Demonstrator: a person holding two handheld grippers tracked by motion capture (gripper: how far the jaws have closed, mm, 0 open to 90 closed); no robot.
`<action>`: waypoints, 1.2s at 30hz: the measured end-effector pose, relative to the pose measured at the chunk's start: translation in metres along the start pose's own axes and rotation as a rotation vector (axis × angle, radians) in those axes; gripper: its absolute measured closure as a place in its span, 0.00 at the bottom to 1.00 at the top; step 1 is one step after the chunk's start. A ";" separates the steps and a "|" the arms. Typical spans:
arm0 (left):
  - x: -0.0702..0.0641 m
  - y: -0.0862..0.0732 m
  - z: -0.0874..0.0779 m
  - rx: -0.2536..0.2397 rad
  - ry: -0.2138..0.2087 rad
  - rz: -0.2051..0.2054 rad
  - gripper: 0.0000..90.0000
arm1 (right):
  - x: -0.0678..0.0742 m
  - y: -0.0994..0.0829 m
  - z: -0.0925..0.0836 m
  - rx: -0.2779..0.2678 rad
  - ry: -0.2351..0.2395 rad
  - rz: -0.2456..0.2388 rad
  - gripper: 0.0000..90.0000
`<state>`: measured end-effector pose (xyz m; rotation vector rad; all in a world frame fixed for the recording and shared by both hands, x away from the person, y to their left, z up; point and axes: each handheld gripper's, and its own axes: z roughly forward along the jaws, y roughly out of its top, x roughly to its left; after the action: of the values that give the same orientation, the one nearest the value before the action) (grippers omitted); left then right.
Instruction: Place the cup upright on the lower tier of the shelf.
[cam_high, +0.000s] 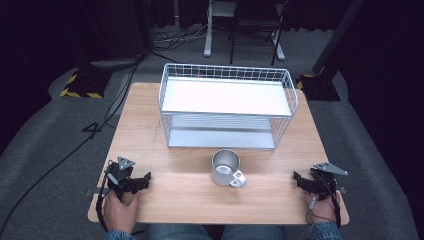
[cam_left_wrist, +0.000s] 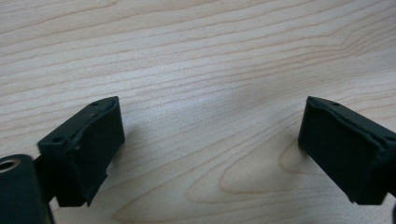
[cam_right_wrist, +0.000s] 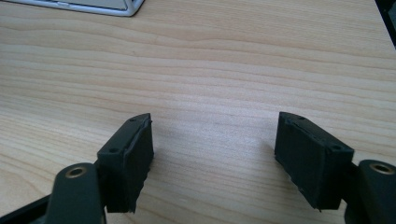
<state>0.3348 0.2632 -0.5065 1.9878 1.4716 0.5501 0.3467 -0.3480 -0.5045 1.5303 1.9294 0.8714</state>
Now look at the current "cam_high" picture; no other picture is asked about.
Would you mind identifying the yellow-black striped stand base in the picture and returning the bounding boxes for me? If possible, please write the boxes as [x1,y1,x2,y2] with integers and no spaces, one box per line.
[59,67,114,100]
[295,73,342,102]

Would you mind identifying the white wire shelf rack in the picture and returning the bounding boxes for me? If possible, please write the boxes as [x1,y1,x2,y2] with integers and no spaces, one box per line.
[158,62,300,152]

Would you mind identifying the person's right hand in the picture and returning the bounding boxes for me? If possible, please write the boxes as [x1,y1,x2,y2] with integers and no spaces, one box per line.
[302,191,342,225]

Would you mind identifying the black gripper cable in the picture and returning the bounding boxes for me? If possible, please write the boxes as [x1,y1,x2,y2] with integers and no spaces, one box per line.
[304,173,342,231]
[95,166,116,233]

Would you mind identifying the white metal desk frame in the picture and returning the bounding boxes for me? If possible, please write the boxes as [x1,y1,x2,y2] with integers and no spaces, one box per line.
[203,0,287,62]

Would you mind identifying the long black floor cable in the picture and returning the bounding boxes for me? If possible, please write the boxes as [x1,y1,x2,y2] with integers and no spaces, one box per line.
[0,49,181,234]

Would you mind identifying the person's left hand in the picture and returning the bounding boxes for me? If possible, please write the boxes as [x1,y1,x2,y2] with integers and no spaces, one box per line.
[102,191,141,235]

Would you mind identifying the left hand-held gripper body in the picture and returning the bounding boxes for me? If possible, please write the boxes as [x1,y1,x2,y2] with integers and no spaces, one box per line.
[104,155,141,202]

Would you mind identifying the black slanted stand pole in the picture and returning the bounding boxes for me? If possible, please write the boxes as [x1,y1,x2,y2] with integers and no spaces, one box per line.
[311,0,367,76]

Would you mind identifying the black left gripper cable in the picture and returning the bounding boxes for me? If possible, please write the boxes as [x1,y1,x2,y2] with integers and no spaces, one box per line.
[95,166,116,233]

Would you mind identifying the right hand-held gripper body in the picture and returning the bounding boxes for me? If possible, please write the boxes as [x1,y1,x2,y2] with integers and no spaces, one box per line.
[309,161,350,202]

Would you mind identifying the black folding chair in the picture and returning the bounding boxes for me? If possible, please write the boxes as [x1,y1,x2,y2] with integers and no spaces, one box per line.
[228,0,291,67]

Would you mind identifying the tangled floor cables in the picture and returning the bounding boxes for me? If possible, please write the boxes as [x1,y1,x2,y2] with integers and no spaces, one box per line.
[153,19,214,53]

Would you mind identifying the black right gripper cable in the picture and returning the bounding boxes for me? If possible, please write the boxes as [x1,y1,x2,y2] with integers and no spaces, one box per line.
[304,173,342,231]

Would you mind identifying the silver metal cup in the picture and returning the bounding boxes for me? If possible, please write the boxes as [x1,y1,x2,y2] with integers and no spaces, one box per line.
[210,148,248,189]

